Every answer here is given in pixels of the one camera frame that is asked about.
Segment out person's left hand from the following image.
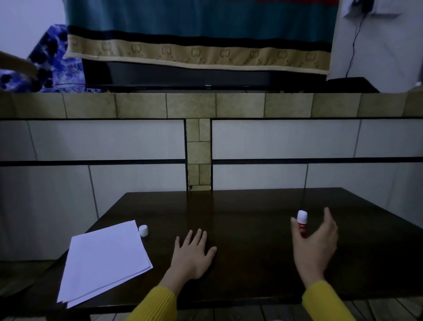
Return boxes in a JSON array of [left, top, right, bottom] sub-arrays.
[[171, 228, 217, 281]]

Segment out person's right hand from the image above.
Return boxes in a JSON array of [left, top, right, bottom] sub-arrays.
[[290, 207, 339, 289]]

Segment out person's left forearm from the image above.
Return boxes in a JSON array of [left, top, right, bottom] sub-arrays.
[[126, 269, 194, 321]]

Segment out person's right forearm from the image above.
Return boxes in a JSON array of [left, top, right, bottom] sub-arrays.
[[300, 273, 357, 321]]

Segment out red white glue stick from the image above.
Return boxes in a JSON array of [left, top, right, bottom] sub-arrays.
[[296, 210, 308, 237]]

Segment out stack of white paper sheets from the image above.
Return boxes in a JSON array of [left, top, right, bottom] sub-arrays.
[[56, 220, 153, 309]]

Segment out beige tiled shelf ledge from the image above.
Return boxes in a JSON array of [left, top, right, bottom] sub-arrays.
[[0, 91, 423, 192]]

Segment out black television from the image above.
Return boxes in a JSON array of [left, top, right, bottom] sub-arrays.
[[81, 58, 328, 93]]

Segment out teal tan patterned blanket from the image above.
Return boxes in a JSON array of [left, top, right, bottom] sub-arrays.
[[63, 0, 340, 75]]

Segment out blue floral cloth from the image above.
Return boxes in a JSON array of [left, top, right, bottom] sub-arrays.
[[0, 24, 104, 93]]

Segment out tan rounded object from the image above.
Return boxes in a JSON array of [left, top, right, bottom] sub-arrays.
[[0, 50, 39, 79]]

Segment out black power cable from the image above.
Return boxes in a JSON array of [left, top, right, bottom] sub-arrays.
[[345, 13, 367, 78]]

